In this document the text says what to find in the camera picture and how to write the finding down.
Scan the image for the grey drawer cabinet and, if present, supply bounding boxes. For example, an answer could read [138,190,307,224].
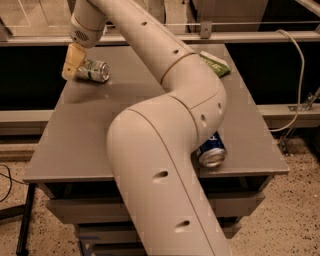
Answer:
[23,44,290,256]

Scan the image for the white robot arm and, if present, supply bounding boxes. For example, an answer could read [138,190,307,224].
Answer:
[62,0,233,256]

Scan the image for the middle grey drawer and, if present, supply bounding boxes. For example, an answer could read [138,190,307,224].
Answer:
[75,221,241,244]

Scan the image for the grey metal railing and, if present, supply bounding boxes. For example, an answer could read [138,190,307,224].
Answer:
[0,0,320,48]

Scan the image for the bottom grey drawer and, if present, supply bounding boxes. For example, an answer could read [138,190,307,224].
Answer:
[92,243,147,256]

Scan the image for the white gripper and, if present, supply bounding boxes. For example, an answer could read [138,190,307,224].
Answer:
[62,0,107,80]

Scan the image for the black floor cable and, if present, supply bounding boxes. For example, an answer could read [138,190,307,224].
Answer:
[0,164,29,204]

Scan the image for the black stand leg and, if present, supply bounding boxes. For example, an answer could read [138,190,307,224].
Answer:
[0,184,36,256]

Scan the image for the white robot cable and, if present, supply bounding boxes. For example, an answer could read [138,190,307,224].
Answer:
[269,29,306,134]

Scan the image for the green chip bag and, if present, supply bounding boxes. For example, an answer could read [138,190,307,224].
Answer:
[200,51,231,78]

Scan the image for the silver green 7up can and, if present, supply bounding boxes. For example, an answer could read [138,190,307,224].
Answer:
[76,59,109,83]

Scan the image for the blue pepsi can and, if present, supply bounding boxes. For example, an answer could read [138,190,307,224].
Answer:
[196,132,227,168]

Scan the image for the grey drawer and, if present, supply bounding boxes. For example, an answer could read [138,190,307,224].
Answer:
[75,221,241,244]
[46,191,265,224]
[92,243,147,256]

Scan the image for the top grey drawer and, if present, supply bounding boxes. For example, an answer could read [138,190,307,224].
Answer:
[46,191,265,224]

